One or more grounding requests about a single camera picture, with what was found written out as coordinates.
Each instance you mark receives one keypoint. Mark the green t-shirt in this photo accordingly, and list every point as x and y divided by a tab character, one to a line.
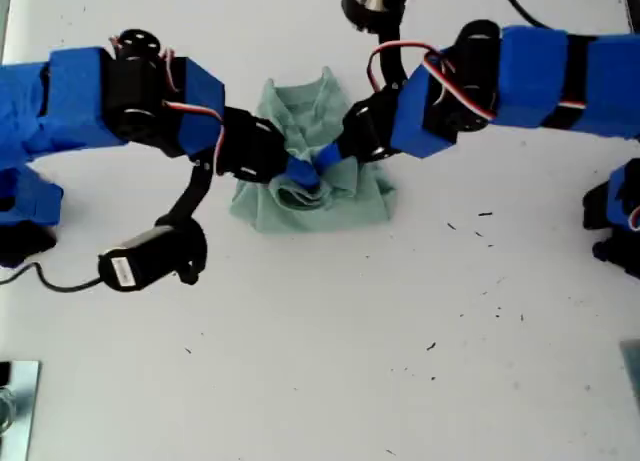
345	206

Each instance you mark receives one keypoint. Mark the black clamp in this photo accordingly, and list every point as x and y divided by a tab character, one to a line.
5	373

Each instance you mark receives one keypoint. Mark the shiny steel plate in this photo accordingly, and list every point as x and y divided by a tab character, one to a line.
25	416

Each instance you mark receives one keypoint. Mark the black camera stalk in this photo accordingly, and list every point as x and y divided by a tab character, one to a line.
192	196
392	41

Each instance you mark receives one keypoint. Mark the black camera box, white label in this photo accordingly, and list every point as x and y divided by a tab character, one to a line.
140	261

